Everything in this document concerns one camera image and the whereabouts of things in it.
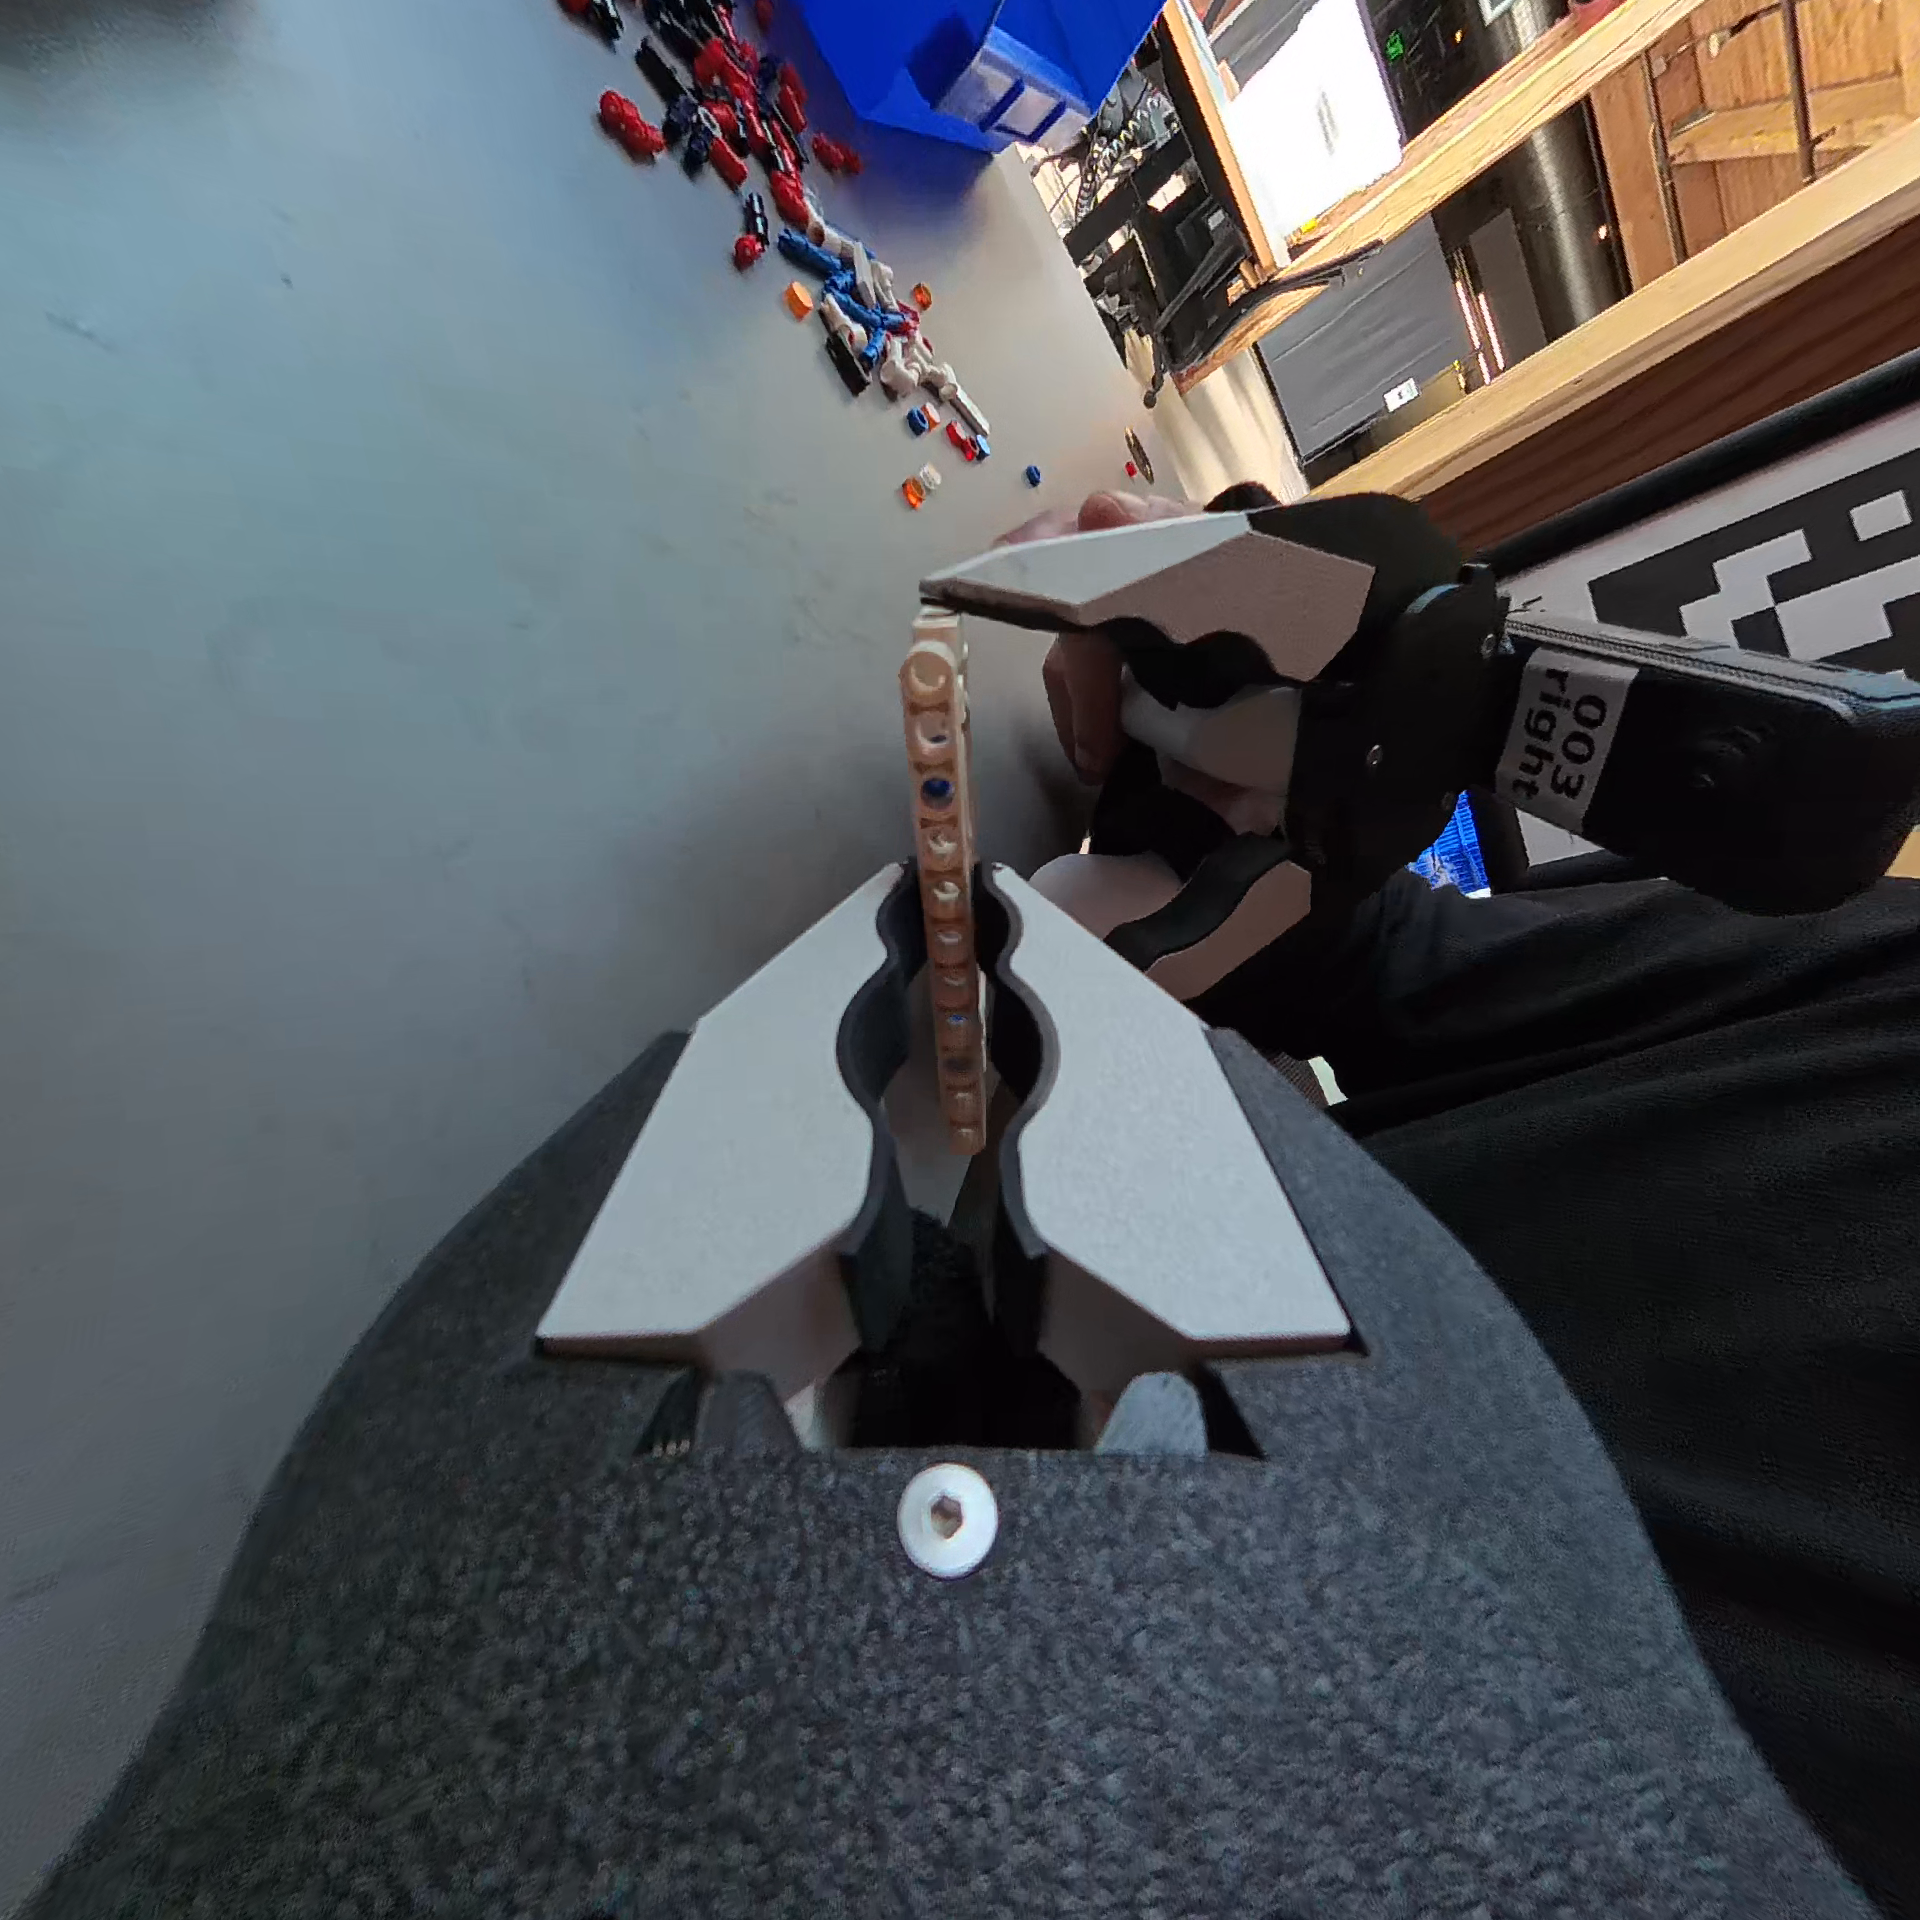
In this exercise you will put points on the stack of blue crates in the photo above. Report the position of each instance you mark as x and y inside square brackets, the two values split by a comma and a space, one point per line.
[1453, 848]

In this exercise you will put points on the tan lego beam with holes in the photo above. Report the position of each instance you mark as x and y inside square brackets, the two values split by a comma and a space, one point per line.
[942, 900]

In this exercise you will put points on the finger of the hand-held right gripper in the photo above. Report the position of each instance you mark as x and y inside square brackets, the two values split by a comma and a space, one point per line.
[1244, 931]
[1230, 578]

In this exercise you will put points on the dark flat panel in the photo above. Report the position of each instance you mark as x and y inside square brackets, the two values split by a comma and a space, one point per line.
[1365, 338]

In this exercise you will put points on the small orange lego piece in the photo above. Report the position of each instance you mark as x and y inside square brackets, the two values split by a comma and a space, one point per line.
[919, 486]

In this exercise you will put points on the white monitor screen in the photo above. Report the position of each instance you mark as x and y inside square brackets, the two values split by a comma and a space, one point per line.
[1307, 105]

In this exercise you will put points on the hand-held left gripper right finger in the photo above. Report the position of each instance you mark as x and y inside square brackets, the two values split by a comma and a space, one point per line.
[1172, 1185]

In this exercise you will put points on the black round pillar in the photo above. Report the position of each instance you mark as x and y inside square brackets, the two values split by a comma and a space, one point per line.
[1559, 225]

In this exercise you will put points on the person's right forearm black sleeve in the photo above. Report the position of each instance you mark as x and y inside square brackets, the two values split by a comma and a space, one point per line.
[1681, 1289]

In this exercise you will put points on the pile of small lego pieces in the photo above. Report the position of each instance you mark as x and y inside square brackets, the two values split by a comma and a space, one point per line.
[781, 164]

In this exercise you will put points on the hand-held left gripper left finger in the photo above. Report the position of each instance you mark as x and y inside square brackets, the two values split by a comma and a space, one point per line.
[722, 1171]

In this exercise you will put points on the person's right hand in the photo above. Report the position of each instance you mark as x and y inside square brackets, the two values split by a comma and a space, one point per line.
[1081, 713]

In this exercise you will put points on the blue plastic storage bin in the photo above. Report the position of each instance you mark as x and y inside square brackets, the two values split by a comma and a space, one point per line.
[974, 60]

